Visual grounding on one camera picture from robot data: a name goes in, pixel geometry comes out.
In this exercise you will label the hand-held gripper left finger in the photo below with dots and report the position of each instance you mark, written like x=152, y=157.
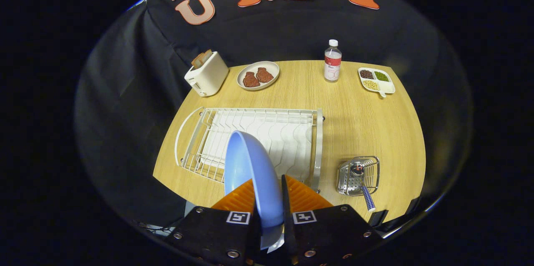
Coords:
x=212, y=232

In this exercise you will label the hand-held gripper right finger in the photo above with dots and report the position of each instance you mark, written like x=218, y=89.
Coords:
x=288, y=216

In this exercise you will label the blue plate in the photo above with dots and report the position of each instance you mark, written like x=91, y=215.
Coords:
x=250, y=166

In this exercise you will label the metal mesh basket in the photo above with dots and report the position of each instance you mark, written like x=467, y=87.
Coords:
x=348, y=178

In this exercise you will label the beige oval plate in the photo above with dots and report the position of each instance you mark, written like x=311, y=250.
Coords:
x=271, y=68

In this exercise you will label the white divided dish with beans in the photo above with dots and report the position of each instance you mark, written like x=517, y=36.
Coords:
x=377, y=82

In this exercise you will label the grey flat board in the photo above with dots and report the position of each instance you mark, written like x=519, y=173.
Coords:
x=190, y=209

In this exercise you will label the brown meat piece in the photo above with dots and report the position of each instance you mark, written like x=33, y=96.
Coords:
x=250, y=79
x=264, y=75

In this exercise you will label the black backdrop cloth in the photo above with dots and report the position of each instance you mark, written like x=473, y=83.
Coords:
x=125, y=103

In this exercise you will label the white toaster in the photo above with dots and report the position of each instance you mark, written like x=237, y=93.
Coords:
x=208, y=76

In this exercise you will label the clear plastic bottle red label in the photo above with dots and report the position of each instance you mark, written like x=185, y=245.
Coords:
x=332, y=66

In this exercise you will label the brown toast slice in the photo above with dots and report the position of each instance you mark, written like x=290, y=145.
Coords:
x=206, y=56
x=197, y=61

